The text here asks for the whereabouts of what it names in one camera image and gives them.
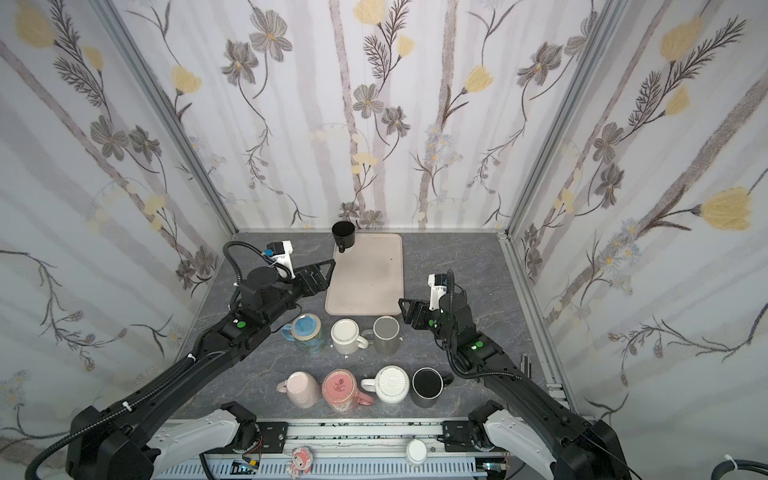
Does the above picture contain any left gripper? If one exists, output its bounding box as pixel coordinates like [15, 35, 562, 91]
[260, 259, 335, 328]

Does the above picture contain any grey ceramic mug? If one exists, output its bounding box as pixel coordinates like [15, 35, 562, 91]
[362, 316, 401, 356]

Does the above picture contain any black and white mug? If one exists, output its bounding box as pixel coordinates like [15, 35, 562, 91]
[331, 220, 356, 254]

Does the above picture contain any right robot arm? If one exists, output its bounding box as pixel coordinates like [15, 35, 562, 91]
[398, 292, 631, 479]

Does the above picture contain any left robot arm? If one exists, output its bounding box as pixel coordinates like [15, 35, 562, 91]
[25, 253, 336, 479]

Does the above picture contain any blue butterfly mug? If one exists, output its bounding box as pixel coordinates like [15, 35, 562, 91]
[280, 313, 326, 355]

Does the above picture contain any cream white mug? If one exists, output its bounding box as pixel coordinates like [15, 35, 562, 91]
[331, 318, 369, 355]

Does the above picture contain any white ribbed mug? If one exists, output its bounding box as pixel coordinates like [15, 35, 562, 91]
[360, 365, 410, 405]

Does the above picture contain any dark pink mug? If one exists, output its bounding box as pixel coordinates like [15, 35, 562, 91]
[321, 369, 374, 413]

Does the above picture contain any light pink mug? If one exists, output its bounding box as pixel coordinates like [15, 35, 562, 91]
[276, 371, 321, 409]

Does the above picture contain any beige rectangular tray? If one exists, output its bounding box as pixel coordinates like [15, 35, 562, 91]
[325, 233, 404, 317]

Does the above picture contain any white round knob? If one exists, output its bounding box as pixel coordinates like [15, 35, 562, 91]
[405, 438, 429, 466]

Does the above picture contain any pink toy figure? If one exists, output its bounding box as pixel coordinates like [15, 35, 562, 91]
[288, 446, 313, 480]

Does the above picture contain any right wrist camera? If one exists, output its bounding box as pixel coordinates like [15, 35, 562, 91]
[428, 273, 448, 311]

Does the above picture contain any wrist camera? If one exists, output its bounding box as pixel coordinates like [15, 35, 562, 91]
[264, 240, 295, 280]
[428, 273, 448, 311]

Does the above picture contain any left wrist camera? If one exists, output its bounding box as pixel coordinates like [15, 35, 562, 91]
[264, 240, 295, 280]

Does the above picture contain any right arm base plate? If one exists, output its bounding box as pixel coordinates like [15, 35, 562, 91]
[439, 420, 478, 452]

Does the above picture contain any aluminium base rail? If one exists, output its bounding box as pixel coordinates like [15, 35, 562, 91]
[149, 409, 500, 479]

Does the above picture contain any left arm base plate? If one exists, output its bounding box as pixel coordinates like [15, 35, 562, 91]
[256, 422, 289, 454]

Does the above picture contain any black cable loop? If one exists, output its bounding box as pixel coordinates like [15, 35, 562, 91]
[710, 457, 768, 480]

